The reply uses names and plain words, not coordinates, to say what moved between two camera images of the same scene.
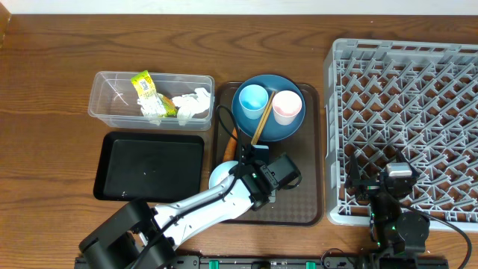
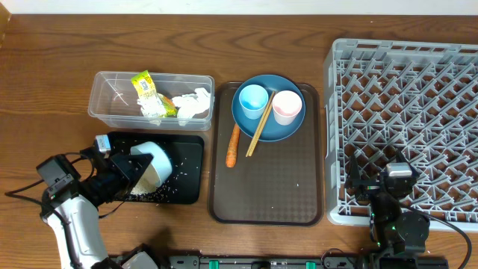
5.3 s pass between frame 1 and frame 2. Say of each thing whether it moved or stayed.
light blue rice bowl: moved
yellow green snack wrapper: stayed
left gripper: moved
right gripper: stayed
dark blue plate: stayed
